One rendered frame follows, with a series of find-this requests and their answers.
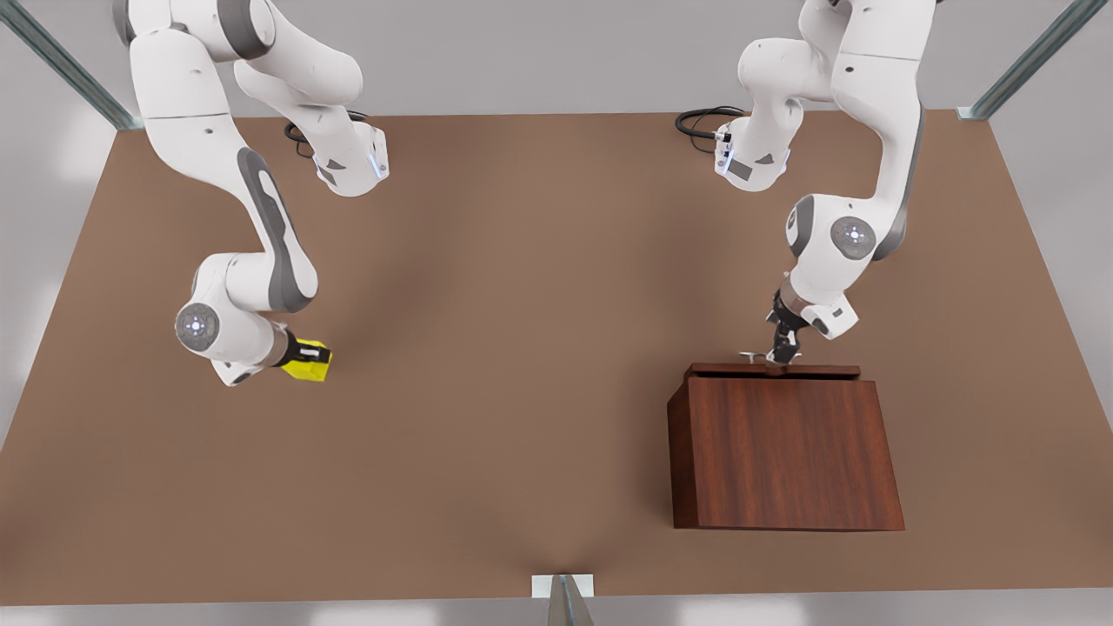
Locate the yellow square block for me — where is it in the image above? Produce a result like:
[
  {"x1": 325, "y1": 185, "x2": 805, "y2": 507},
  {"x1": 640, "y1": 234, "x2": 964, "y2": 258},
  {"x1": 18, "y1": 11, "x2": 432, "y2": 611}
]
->
[{"x1": 281, "y1": 340, "x2": 333, "y2": 383}]

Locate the wooden drawer with silver handle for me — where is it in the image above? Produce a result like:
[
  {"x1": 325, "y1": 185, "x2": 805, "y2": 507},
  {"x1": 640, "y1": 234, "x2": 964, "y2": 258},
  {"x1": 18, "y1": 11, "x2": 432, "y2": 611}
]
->
[{"x1": 684, "y1": 350, "x2": 862, "y2": 381}]

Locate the brown wooden drawer cabinet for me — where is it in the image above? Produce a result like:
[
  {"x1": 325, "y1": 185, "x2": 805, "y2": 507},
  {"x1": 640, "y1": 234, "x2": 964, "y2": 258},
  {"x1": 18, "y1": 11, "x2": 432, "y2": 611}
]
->
[{"x1": 667, "y1": 375, "x2": 906, "y2": 532}]

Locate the black cable loop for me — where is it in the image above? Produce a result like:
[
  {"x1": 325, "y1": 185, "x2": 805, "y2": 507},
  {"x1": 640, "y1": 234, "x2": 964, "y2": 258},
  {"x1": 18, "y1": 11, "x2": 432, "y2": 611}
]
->
[
  {"x1": 284, "y1": 110, "x2": 370, "y2": 160},
  {"x1": 676, "y1": 106, "x2": 748, "y2": 154}
]

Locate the silver frame post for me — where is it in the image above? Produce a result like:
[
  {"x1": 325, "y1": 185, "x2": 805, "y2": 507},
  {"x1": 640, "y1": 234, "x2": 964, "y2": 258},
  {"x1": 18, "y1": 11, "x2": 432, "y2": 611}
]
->
[
  {"x1": 532, "y1": 574, "x2": 596, "y2": 626},
  {"x1": 0, "y1": 0, "x2": 143, "y2": 131},
  {"x1": 956, "y1": 0, "x2": 1110, "y2": 122}
]

